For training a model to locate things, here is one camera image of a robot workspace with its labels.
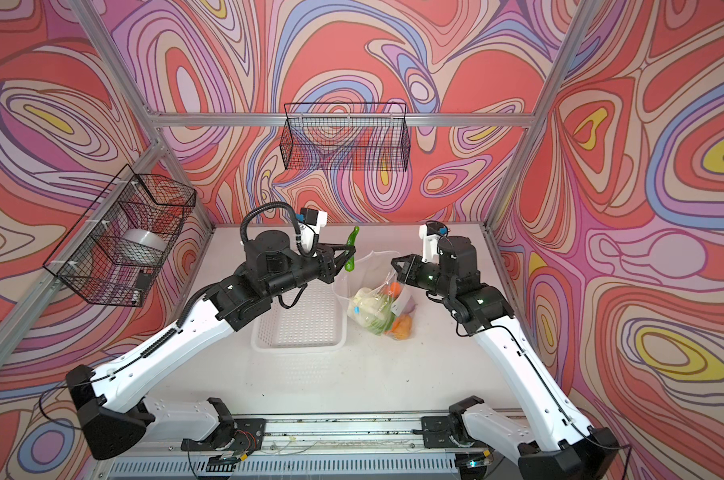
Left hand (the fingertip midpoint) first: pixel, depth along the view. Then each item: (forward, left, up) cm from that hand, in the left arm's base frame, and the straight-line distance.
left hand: (357, 249), depth 62 cm
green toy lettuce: (-5, -4, -17) cm, 18 cm away
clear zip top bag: (-1, -11, -22) cm, 24 cm away
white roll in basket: (+6, +52, -5) cm, 52 cm away
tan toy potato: (-2, -13, -33) cm, 36 cm away
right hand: (+2, -9, -9) cm, 12 cm away
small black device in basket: (0, +53, -13) cm, 55 cm away
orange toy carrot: (0, -9, -16) cm, 18 cm away
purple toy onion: (+3, -15, -29) cm, 33 cm away
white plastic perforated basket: (+2, +15, -39) cm, 41 cm away
